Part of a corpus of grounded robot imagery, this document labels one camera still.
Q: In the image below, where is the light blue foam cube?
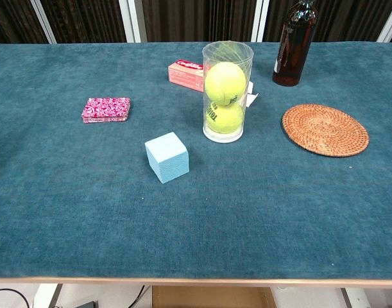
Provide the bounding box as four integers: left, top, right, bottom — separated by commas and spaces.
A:
144, 132, 190, 185

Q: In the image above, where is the white frame post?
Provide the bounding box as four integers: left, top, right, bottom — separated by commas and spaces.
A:
377, 0, 392, 43
118, 0, 148, 44
30, 0, 58, 44
251, 0, 269, 43

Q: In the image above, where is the round woven rattan coaster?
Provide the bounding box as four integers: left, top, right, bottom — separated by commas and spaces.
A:
282, 103, 370, 158

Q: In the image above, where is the clear plastic ball canister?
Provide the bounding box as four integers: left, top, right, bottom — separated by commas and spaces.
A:
201, 40, 255, 144

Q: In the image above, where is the teal velvet table cloth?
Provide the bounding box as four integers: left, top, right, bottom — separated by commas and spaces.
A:
0, 40, 392, 280

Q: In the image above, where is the pink patterned card stack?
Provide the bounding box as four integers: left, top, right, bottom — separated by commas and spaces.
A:
81, 97, 132, 124

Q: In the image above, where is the black floor cable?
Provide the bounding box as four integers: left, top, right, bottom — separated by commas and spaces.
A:
0, 288, 30, 308
127, 284, 149, 308

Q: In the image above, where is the pink toothpaste box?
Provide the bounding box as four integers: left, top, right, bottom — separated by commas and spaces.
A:
167, 58, 259, 107

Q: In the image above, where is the brown glass bottle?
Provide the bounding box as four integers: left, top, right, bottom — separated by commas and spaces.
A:
272, 0, 320, 87

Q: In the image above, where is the dark pleated curtain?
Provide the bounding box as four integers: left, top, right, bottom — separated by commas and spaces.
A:
0, 0, 392, 44

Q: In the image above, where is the cardboard box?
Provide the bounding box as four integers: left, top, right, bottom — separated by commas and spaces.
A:
151, 285, 277, 308

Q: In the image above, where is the white table leg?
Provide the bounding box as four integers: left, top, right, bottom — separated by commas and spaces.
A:
33, 283, 64, 308
341, 287, 373, 308

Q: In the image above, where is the yellow tennis ball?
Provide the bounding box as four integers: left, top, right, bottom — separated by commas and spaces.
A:
204, 103, 245, 135
204, 62, 247, 107

